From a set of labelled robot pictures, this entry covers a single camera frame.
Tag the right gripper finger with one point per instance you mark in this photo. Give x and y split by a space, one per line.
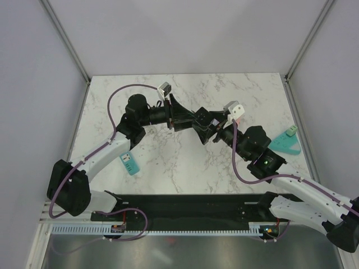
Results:
205 132
218 115

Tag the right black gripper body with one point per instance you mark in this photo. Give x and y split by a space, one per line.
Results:
226 134

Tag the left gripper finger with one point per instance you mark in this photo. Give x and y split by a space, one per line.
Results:
180 125
181 112

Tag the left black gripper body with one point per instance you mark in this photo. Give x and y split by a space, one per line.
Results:
168 113

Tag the black cube plug adapter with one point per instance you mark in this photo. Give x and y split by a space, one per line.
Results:
203 118

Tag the green plug adapter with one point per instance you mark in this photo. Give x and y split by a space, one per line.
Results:
291 131

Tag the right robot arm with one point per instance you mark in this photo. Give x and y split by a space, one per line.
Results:
253 162

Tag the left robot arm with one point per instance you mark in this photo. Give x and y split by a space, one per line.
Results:
69 186

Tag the teal rectangular power strip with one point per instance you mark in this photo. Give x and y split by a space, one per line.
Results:
129 163

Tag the teal triangular power strip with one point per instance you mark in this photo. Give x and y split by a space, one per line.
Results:
286 144

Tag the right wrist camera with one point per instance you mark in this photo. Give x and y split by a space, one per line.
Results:
233 111

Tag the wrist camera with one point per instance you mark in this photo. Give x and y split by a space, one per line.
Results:
233 111
164 90

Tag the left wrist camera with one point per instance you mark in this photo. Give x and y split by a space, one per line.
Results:
164 90

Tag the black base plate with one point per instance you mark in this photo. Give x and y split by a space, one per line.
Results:
187 211

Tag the white cable duct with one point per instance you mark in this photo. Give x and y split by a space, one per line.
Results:
252 229

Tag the right aluminium frame post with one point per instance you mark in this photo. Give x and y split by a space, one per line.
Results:
327 7

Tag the aluminium frame post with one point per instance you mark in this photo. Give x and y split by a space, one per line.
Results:
327 7
55 21

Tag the left aluminium frame post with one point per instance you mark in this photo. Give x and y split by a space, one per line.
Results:
55 21

